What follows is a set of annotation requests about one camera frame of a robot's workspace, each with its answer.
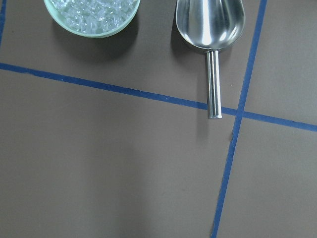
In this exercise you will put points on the steel ice scoop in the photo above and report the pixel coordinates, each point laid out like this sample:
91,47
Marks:
211,26

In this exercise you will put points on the green bowl of ice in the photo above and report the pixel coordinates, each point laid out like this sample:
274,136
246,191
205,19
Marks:
93,18

